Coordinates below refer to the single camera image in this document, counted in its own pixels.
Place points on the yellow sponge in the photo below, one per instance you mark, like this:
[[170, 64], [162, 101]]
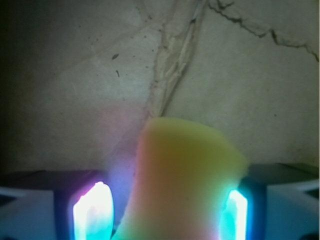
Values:
[[184, 174]]

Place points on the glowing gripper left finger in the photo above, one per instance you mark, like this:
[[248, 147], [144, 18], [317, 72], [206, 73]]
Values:
[[86, 213]]

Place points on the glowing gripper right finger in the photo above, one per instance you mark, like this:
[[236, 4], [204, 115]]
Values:
[[244, 214]]

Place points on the brown paper bag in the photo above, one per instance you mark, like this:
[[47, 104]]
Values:
[[78, 78]]

